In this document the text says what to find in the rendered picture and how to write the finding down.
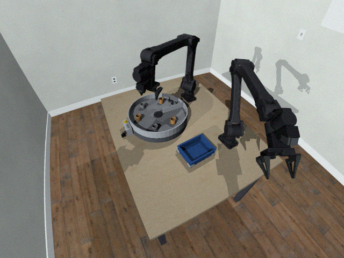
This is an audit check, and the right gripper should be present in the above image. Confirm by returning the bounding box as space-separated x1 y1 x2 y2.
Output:
147 81 163 100

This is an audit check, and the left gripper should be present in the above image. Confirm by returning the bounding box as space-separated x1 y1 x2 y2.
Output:
256 148 301 180

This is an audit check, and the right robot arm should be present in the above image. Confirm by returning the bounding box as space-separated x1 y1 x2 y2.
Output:
132 34 200 103

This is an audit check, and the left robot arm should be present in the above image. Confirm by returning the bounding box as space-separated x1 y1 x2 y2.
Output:
218 59 300 149

